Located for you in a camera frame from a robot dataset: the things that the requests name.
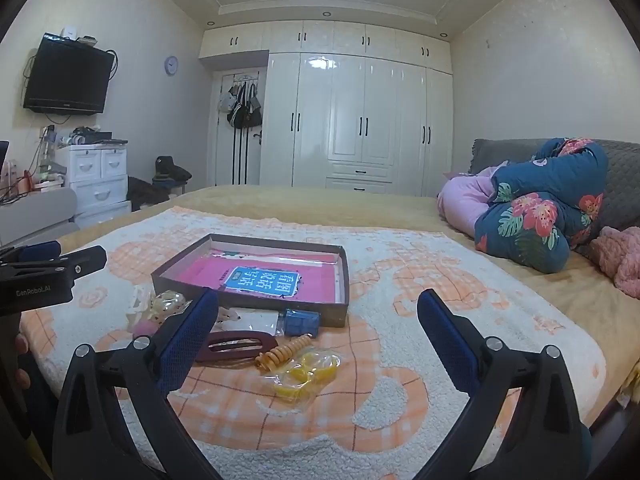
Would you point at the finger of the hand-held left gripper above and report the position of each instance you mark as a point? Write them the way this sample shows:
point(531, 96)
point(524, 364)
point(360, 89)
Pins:
point(82, 262)
point(42, 250)

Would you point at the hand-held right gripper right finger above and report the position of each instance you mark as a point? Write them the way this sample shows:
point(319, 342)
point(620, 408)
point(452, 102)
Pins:
point(445, 340)

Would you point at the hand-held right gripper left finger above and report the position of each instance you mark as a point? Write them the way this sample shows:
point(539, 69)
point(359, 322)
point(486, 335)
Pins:
point(192, 340)

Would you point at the pink sheer bow hair clip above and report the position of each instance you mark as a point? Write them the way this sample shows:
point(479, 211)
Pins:
point(146, 328)

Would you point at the white hair clip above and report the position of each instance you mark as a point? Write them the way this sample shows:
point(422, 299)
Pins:
point(141, 297)

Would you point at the brown cardboard box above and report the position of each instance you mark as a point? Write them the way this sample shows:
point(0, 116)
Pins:
point(260, 305)

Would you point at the person's left hand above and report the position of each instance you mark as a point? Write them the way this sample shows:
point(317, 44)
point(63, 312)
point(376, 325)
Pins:
point(22, 379)

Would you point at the clear bag with pale ornament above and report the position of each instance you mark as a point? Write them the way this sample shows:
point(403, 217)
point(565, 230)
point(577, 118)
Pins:
point(170, 307)

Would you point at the brown oval hair clip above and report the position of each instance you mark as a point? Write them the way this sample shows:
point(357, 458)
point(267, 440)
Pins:
point(235, 355)

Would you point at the white plastic packet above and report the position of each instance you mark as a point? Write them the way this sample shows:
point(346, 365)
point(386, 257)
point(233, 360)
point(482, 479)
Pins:
point(250, 320)

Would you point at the pink book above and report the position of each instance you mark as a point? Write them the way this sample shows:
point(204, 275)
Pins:
point(200, 275)

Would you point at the white plastic drawer cabinet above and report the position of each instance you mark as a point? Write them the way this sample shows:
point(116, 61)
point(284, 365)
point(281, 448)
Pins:
point(100, 180)

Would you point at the orange and white blanket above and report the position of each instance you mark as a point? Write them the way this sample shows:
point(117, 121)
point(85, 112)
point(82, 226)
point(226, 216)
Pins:
point(390, 270)

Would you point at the pile of dark clothes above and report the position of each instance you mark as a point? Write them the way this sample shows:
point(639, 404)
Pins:
point(142, 192)

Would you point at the small blue box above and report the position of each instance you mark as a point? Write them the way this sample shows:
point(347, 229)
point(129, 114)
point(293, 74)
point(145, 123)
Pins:
point(301, 323)

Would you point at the black device on cabinet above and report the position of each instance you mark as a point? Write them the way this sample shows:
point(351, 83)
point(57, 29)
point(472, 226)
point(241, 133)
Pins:
point(97, 137)

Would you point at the pink jacket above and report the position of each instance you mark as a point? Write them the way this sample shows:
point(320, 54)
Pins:
point(462, 200)

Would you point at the blue floral quilt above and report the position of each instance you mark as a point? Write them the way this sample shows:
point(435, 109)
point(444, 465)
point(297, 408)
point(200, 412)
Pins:
point(540, 210)

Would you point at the tan bedspread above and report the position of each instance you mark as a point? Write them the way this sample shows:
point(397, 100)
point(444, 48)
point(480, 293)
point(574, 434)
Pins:
point(350, 205)

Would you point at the white door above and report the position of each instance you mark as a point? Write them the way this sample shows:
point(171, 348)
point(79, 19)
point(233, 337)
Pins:
point(225, 160)

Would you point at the black television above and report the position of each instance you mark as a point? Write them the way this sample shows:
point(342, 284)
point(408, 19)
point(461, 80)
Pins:
point(67, 75)

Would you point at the pink knit blanket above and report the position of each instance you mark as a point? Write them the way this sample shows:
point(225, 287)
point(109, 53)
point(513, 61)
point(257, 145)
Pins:
point(620, 255)

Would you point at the grey headboard cushion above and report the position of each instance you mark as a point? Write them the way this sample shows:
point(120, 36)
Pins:
point(500, 152)

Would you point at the white router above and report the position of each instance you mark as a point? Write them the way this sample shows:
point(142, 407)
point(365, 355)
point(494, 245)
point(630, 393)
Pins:
point(70, 33)

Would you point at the black handbags on door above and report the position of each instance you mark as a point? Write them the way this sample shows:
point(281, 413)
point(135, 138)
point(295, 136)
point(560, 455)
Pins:
point(246, 112)

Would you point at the white wardrobe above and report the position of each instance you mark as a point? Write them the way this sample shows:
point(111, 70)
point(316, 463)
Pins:
point(350, 125)

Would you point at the round wall clock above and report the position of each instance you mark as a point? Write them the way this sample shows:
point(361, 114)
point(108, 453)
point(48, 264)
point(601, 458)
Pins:
point(171, 65)

